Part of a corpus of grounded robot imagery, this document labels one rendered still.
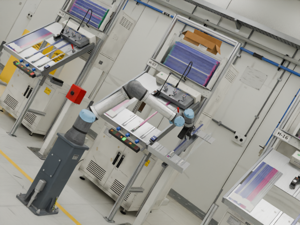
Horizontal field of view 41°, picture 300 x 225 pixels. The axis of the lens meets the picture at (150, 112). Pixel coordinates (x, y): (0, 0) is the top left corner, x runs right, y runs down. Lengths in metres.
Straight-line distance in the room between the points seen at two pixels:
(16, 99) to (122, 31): 1.45
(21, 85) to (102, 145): 1.35
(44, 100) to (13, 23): 3.53
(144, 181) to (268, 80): 2.25
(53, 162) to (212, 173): 2.70
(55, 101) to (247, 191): 2.35
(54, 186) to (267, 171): 1.63
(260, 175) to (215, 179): 1.93
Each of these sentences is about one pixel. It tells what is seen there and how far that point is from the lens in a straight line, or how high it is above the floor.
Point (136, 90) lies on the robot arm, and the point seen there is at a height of 1.08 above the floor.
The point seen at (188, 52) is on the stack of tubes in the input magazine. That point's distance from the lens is 3.85.
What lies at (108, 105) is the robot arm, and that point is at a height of 0.88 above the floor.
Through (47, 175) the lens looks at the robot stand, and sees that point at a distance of 2.91.
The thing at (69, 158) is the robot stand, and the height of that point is 0.45.
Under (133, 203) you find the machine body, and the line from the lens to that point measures 3.71.
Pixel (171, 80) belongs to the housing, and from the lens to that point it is 3.80.
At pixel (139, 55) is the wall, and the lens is 5.91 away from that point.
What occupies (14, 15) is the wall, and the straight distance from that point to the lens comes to 7.88.
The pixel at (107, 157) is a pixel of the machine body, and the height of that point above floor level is 0.35.
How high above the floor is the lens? 1.21
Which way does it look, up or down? 4 degrees down
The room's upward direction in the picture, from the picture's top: 30 degrees clockwise
